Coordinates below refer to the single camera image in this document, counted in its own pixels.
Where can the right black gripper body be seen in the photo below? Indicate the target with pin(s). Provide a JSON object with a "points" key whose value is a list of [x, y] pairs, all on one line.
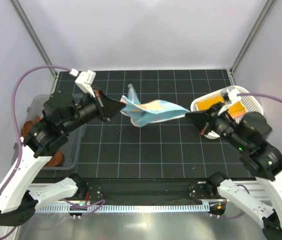
{"points": [[222, 123]]}

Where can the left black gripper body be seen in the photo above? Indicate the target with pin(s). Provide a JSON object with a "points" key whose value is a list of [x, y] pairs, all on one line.
{"points": [[89, 109]]}

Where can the yellow blue patterned towel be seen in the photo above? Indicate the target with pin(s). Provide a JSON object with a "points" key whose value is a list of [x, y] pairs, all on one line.
{"points": [[206, 104]]}

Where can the light blue orange towel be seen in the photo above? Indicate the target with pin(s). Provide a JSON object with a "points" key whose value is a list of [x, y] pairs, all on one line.
{"points": [[152, 112]]}

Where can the orange polka dot towel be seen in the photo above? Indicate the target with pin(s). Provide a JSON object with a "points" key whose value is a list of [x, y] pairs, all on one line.
{"points": [[237, 115]]}

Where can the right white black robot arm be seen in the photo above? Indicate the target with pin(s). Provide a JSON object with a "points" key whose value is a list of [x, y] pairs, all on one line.
{"points": [[259, 157]]}

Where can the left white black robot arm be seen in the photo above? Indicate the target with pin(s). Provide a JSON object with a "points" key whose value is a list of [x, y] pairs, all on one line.
{"points": [[61, 116]]}

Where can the clear plastic bin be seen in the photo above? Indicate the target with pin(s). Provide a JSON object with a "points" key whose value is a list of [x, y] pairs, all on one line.
{"points": [[71, 149]]}

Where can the black grid mat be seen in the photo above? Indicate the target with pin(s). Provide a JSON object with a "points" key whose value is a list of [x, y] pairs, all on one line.
{"points": [[172, 149]]}

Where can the dark brown towel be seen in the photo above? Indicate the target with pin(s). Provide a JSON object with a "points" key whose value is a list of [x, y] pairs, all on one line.
{"points": [[58, 158]]}

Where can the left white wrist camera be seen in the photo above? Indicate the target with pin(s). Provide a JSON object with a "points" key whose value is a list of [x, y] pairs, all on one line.
{"points": [[84, 80]]}

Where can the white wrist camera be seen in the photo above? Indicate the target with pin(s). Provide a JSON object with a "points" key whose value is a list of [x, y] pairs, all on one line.
{"points": [[84, 80], [230, 97]]}

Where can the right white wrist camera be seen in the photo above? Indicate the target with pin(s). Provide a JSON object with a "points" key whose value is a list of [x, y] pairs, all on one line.
{"points": [[230, 97]]}

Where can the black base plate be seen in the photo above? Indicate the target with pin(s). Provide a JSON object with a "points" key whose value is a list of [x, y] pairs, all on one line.
{"points": [[148, 191]]}

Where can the slotted cable duct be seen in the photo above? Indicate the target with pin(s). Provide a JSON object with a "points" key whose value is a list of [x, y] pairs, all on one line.
{"points": [[66, 208]]}

